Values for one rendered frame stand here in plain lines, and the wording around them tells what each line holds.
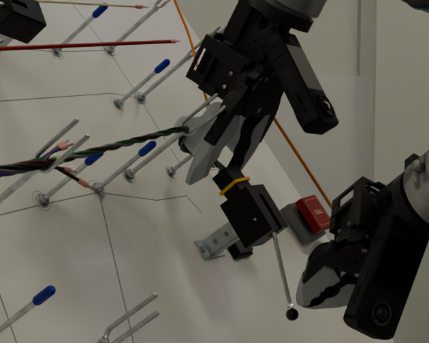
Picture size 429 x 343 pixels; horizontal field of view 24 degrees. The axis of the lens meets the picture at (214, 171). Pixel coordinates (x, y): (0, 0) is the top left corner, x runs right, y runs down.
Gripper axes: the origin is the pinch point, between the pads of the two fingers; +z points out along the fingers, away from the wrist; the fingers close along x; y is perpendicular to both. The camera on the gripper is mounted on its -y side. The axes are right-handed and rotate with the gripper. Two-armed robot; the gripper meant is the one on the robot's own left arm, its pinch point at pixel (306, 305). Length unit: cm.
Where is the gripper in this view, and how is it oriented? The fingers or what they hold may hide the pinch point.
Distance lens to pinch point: 107.2
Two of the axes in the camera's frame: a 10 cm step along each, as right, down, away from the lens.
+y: 1.5, -7.5, 6.5
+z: -5.0, 5.0, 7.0
